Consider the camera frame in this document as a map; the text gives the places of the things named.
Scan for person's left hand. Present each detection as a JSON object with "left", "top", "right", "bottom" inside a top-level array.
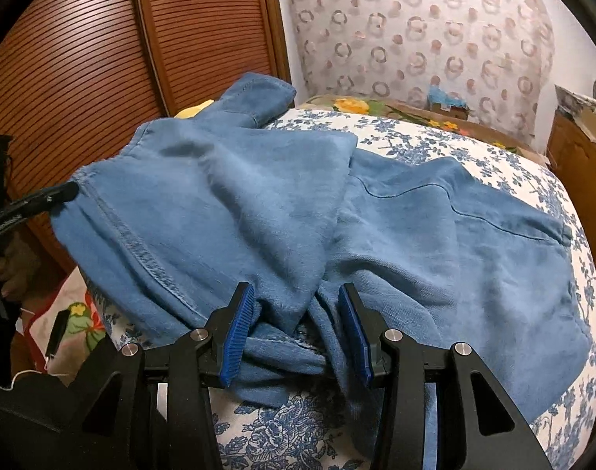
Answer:
[{"left": 0, "top": 234, "right": 40, "bottom": 300}]

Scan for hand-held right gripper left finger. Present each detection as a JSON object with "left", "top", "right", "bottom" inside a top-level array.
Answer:
[{"left": 58, "top": 281, "right": 257, "bottom": 470}]

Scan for brown floral blanket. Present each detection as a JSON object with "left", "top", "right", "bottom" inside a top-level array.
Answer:
[{"left": 298, "top": 94, "right": 548, "bottom": 167}]

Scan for white floral cloth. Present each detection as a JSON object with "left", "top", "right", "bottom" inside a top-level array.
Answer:
[{"left": 14, "top": 269, "right": 108, "bottom": 378}]

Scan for wooden cabinet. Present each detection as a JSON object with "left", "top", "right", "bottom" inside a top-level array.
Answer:
[{"left": 547, "top": 110, "right": 596, "bottom": 246}]

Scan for blue floral bedsheet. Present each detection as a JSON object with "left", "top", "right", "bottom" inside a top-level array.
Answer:
[{"left": 90, "top": 108, "right": 596, "bottom": 470}]

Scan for ring-patterned sheer curtain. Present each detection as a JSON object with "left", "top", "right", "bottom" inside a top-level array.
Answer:
[{"left": 285, "top": 0, "right": 556, "bottom": 152}]

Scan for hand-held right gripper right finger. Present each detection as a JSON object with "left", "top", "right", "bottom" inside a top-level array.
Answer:
[{"left": 338, "top": 282, "right": 556, "bottom": 470}]

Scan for blue denim pants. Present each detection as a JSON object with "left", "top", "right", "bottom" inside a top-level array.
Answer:
[{"left": 50, "top": 72, "right": 590, "bottom": 470}]

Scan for cardboard box with blue bags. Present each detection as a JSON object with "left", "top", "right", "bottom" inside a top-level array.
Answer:
[{"left": 428, "top": 85, "right": 471, "bottom": 121}]

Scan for wooden louvered wardrobe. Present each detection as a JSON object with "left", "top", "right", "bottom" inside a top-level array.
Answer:
[{"left": 0, "top": 0, "right": 291, "bottom": 275}]

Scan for white cable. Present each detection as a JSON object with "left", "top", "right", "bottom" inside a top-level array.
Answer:
[{"left": 0, "top": 304, "right": 74, "bottom": 392}]

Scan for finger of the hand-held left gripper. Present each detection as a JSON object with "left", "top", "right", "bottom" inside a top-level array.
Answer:
[{"left": 0, "top": 181, "right": 78, "bottom": 250}]

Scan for small black device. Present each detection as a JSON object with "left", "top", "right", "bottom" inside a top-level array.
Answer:
[{"left": 46, "top": 309, "right": 71, "bottom": 360}]

